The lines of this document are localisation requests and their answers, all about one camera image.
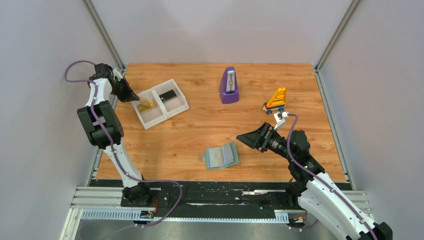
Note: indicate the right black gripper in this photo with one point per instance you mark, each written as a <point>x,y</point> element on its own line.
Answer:
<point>258,139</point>

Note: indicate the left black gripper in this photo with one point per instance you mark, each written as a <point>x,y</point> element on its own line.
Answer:
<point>129,95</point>

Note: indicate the gold credit card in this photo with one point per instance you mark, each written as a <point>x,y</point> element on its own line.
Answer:
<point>145,102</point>

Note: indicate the green card holder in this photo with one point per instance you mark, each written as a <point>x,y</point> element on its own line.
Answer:
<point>221,157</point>

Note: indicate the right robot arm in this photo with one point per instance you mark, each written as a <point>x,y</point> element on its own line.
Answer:
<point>313,189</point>

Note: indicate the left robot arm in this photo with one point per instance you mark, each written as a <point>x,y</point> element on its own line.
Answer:
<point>104,130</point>

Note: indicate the gold card in tray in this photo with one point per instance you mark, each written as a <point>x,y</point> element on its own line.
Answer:
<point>143,108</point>

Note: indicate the black card in tray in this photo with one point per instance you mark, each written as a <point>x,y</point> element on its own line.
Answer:
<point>167,96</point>

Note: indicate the yellow toy car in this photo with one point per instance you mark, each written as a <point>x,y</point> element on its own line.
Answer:
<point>277,102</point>

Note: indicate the purple metronome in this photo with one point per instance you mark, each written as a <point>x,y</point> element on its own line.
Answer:
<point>228,88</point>

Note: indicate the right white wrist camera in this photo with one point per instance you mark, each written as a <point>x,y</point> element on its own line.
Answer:
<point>280,118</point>

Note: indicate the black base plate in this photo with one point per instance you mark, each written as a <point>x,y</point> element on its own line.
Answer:
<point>217,199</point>

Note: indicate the aluminium slotted rail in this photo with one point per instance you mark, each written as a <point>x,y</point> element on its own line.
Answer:
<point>103,203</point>

